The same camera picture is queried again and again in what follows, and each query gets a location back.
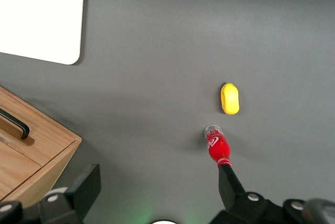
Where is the red soda can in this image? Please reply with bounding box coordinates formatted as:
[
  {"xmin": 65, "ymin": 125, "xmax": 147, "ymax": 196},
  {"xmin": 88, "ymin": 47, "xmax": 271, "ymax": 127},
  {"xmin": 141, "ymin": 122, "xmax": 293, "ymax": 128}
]
[{"xmin": 203, "ymin": 124, "xmax": 233, "ymax": 170}]

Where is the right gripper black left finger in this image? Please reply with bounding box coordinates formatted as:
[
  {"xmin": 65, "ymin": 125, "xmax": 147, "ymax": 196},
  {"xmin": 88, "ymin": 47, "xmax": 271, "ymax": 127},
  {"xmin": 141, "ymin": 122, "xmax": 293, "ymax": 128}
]
[{"xmin": 36, "ymin": 163, "xmax": 102, "ymax": 224}]

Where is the cream rectangular tray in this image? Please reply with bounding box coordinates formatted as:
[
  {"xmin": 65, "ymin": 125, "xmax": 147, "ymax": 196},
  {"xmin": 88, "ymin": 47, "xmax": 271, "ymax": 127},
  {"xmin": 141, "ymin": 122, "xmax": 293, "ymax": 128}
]
[{"xmin": 0, "ymin": 0, "xmax": 86, "ymax": 65}]

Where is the black lower drawer handle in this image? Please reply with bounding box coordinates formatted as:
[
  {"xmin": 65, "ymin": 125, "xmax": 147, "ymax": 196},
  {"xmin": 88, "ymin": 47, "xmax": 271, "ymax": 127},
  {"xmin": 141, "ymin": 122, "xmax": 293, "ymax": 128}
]
[{"xmin": 0, "ymin": 107, "xmax": 30, "ymax": 140}]

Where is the yellow toy lemon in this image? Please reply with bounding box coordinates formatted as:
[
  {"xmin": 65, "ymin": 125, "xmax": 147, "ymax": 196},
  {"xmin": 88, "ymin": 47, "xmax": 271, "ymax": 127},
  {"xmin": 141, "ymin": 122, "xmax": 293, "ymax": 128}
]
[{"xmin": 220, "ymin": 82, "xmax": 240, "ymax": 116}]

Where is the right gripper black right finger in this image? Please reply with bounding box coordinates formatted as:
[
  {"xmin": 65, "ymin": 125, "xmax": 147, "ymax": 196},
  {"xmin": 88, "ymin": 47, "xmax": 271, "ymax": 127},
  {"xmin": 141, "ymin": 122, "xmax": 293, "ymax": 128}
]
[{"xmin": 209, "ymin": 164, "xmax": 288, "ymax": 224}]

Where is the wooden two-drawer cabinet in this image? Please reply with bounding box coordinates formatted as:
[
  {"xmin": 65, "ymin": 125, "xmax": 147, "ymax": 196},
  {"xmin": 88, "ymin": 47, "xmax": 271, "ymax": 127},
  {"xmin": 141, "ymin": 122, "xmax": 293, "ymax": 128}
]
[{"xmin": 0, "ymin": 85, "xmax": 83, "ymax": 204}]

